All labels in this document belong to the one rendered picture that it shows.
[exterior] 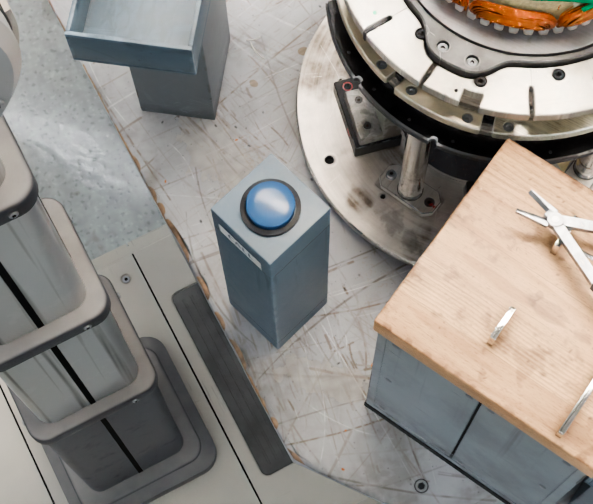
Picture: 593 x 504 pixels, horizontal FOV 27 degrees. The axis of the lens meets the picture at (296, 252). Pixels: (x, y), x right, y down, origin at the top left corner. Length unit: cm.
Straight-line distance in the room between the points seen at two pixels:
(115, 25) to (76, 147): 111
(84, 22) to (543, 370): 49
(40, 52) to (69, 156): 21
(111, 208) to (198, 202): 87
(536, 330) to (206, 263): 43
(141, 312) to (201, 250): 55
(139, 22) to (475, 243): 36
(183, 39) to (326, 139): 26
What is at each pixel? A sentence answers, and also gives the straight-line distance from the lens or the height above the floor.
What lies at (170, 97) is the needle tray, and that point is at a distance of 131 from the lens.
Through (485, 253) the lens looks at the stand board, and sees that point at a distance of 98.
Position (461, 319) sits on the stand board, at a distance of 97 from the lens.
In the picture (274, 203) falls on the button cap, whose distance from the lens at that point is 101.
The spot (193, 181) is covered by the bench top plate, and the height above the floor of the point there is 78.
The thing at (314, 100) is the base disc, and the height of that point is 80.
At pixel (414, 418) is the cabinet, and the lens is 116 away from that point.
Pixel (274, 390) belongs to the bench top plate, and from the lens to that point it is 124.
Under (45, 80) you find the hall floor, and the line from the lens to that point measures 229.
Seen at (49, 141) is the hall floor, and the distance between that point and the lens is 224.
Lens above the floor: 198
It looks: 70 degrees down
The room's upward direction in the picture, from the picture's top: 2 degrees counter-clockwise
